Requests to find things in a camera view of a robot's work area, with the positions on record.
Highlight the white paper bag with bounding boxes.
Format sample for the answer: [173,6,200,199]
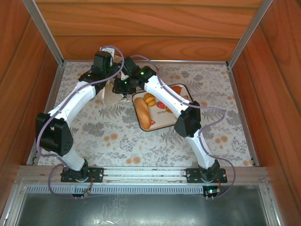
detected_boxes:
[95,70,135,108]

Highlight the long baguette fake bread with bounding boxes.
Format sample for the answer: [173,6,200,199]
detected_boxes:
[134,97,152,130]

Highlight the small ridged fake bun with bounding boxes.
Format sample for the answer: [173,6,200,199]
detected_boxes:
[143,92,157,107]

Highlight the reddish flaky fake pastry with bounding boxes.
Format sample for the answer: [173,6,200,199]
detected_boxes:
[169,85,183,95]

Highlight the strawberry print tray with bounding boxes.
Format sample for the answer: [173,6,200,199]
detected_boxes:
[131,83,195,132]

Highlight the floral table mat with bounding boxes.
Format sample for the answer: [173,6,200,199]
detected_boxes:
[37,61,256,167]

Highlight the thin aluminium edge strip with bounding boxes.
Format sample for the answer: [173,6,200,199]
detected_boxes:
[63,59,228,65]

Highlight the shiny metal sheet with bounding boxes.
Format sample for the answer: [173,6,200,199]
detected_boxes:
[16,193,271,226]

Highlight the small board with green light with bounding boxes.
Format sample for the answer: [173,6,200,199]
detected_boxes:
[204,187,221,198]

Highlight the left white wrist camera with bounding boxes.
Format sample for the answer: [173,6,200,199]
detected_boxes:
[100,46,116,59]

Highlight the aluminium frame post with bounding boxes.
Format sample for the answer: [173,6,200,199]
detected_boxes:
[22,0,65,67]
[226,0,274,69]

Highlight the wide aluminium mounting rail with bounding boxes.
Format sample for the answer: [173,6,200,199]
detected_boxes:
[15,165,271,186]

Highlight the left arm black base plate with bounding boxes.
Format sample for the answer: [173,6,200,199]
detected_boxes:
[60,166,104,183]

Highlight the grey slotted cable duct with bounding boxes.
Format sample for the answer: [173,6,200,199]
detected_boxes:
[24,185,205,195]

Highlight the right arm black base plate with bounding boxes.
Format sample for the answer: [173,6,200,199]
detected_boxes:
[185,167,228,184]

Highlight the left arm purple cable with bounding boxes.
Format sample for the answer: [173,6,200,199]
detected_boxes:
[35,44,125,200]

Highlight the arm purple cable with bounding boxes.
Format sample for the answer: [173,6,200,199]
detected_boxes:
[35,44,125,200]
[130,55,237,200]

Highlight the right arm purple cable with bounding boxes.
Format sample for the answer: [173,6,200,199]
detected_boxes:
[130,55,237,200]

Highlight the aluminium frame bar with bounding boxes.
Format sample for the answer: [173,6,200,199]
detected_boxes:
[258,185,286,226]
[0,183,28,226]

